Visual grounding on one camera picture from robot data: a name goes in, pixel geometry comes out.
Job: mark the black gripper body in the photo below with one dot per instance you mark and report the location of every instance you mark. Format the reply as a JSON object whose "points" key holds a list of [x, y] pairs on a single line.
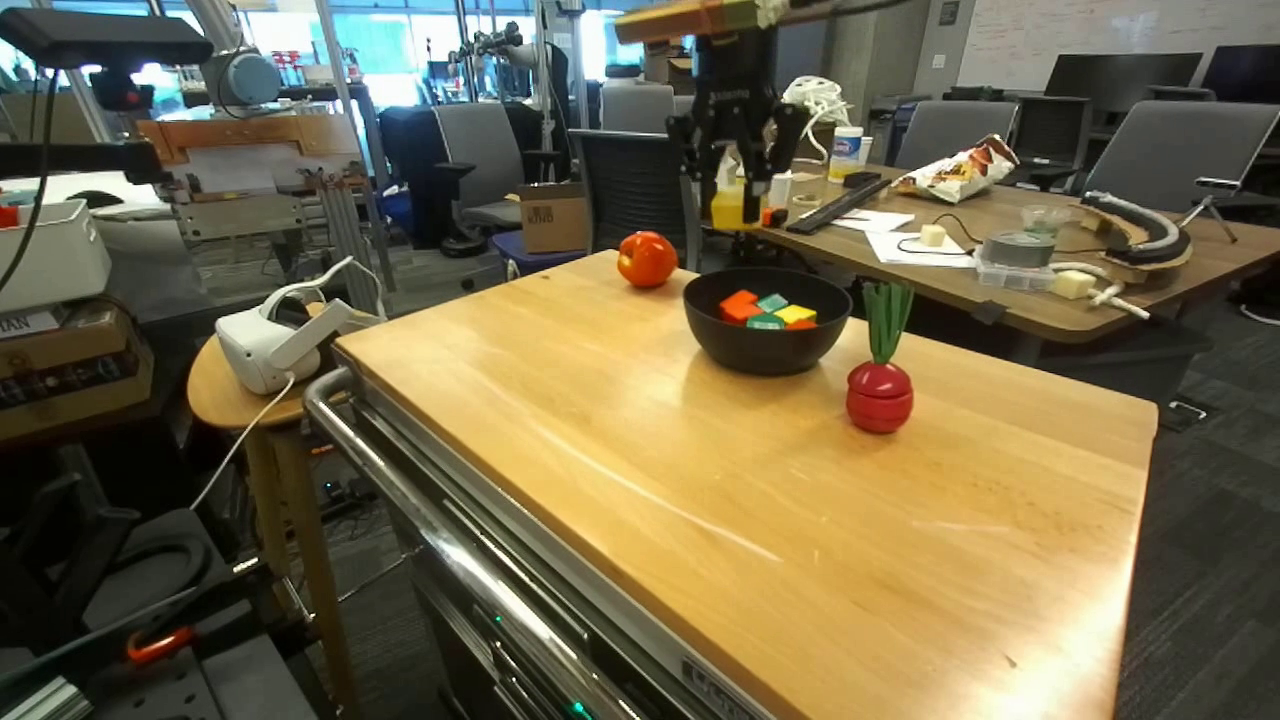
{"points": [[738, 105]]}

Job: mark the white paper sheets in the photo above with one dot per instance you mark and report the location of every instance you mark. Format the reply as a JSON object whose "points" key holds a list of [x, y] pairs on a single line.
{"points": [[898, 237]]}

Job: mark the steel tool cart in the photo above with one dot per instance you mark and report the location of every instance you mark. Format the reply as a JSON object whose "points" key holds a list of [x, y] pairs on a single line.
{"points": [[608, 526]]}

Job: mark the black bowl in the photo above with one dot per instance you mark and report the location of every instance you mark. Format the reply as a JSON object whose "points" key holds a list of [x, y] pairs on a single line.
{"points": [[767, 344]]}

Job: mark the grey office chair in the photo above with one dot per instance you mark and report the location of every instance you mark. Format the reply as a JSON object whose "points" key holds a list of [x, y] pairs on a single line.
{"points": [[1174, 155]]}

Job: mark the wooden office desk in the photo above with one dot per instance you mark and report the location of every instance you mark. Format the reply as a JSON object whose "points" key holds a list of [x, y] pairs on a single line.
{"points": [[1062, 268]]}

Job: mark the large teal block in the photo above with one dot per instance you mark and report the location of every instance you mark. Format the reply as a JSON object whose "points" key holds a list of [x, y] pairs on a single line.
{"points": [[770, 304]]}

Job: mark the orange red toy apple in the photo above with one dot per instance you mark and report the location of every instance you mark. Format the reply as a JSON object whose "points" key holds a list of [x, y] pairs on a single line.
{"points": [[644, 261]]}

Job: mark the orange block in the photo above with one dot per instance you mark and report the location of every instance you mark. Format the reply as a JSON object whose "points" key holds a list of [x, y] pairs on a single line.
{"points": [[741, 304]]}

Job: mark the white VR headset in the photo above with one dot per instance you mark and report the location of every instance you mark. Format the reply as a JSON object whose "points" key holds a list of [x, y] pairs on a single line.
{"points": [[282, 337]]}

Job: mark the red toy radish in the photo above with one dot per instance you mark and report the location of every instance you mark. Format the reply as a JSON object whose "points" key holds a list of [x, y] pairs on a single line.
{"points": [[880, 388]]}

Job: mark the black keyboard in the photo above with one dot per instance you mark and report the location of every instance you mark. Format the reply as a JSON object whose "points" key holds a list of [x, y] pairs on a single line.
{"points": [[856, 191]]}

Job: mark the wrist camera with wood mount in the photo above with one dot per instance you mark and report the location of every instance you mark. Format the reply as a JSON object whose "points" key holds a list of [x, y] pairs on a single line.
{"points": [[698, 19]]}

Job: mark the chip bag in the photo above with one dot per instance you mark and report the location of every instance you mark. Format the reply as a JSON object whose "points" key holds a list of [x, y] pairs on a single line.
{"points": [[962, 173]]}

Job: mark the round wooden stool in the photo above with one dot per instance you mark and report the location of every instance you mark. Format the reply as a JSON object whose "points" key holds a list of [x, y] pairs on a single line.
{"points": [[282, 499]]}

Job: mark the yellow block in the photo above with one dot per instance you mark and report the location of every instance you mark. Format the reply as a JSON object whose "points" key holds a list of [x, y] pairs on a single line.
{"points": [[796, 319]]}

